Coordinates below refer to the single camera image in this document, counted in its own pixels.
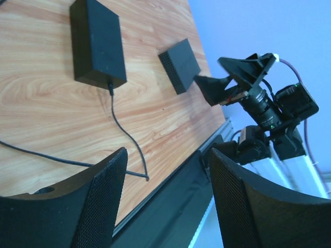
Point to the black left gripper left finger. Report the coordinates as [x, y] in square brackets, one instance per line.
[79, 211]

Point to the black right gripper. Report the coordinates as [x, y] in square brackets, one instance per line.
[284, 110]

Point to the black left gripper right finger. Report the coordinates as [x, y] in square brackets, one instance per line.
[255, 212]

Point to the black network switch box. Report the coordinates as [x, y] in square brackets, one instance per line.
[180, 65]

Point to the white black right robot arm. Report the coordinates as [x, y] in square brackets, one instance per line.
[273, 146]

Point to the black power adapter brick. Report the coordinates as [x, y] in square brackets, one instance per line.
[98, 56]

